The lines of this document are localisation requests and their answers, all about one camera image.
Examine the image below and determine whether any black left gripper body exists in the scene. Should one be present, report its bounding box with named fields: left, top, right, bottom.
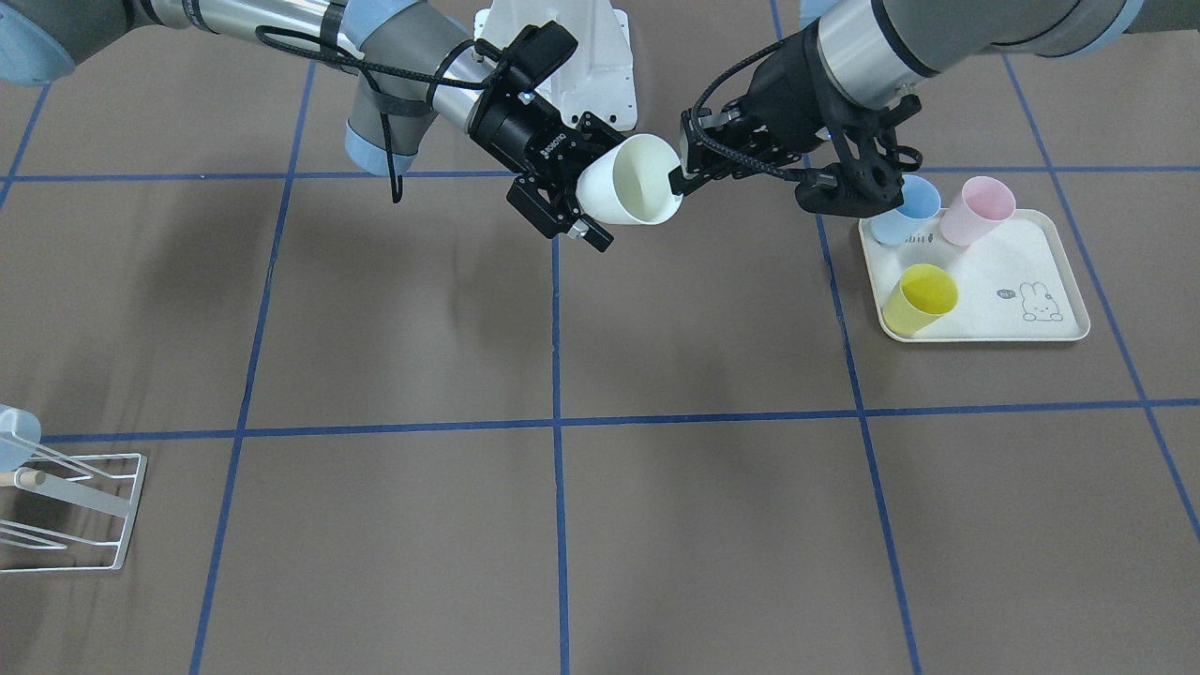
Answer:
left=740, top=24, right=924, bottom=217

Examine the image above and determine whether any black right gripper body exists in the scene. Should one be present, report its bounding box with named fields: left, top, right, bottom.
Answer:
left=467, top=89, right=587, bottom=189

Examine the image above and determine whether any cream white cup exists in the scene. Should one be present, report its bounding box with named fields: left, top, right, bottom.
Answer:
left=576, top=135, right=684, bottom=225

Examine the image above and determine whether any pink plastic cup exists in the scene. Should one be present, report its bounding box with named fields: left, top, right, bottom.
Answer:
left=938, top=177, right=1016, bottom=247

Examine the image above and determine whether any yellow plastic cup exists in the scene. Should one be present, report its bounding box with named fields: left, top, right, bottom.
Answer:
left=882, top=263, right=960, bottom=338

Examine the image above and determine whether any light blue plastic cup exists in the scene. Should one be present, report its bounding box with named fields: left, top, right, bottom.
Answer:
left=1, top=404, right=42, bottom=472

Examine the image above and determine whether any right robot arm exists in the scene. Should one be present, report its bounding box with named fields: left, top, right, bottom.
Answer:
left=2, top=1, right=623, bottom=252

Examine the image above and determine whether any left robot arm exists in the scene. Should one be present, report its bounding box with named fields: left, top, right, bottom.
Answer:
left=668, top=1, right=1196, bottom=219

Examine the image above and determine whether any blue cup near base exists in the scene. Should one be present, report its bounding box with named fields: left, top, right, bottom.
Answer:
left=869, top=172, right=942, bottom=247

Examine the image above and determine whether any cream plastic tray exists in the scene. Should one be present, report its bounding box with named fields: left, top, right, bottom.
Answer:
left=858, top=209, right=1091, bottom=344

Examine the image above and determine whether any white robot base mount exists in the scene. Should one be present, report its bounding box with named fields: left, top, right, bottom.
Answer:
left=474, top=1, right=638, bottom=132

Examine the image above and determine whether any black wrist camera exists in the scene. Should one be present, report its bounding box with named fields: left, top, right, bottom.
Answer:
left=498, top=20, right=580, bottom=92

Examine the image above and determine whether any white wire cup rack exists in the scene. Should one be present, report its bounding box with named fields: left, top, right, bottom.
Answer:
left=1, top=444, right=146, bottom=574

